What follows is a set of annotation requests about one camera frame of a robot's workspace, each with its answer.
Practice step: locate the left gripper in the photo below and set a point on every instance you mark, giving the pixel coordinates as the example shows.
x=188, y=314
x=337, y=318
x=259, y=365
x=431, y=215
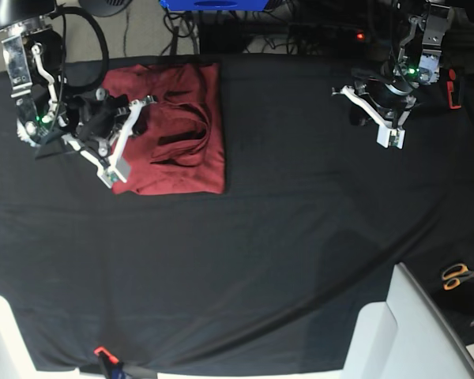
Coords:
x=388, y=94

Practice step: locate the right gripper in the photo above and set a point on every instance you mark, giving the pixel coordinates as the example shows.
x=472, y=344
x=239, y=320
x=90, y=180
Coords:
x=95, y=119

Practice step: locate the red long-sleeve T-shirt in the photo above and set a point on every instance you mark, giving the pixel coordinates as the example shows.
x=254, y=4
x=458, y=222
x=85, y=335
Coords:
x=181, y=146

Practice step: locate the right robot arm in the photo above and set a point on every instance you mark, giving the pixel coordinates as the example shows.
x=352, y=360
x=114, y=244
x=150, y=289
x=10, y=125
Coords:
x=48, y=107

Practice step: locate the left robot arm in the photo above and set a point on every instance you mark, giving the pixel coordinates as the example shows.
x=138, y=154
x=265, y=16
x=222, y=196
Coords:
x=416, y=30

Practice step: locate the black and orange clamp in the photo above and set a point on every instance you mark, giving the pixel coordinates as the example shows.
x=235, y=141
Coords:
x=455, y=88

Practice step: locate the black table cloth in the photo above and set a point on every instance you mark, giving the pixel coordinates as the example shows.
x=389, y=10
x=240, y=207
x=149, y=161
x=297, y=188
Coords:
x=267, y=278

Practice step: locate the blue plastic box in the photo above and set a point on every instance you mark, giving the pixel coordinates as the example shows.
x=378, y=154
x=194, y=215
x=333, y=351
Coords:
x=196, y=5

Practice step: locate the blue clamp at bottom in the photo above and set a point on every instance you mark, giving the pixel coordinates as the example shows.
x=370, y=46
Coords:
x=112, y=368

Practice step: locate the yellow-handled scissors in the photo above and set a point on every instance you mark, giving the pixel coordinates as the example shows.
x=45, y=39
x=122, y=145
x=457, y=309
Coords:
x=456, y=275

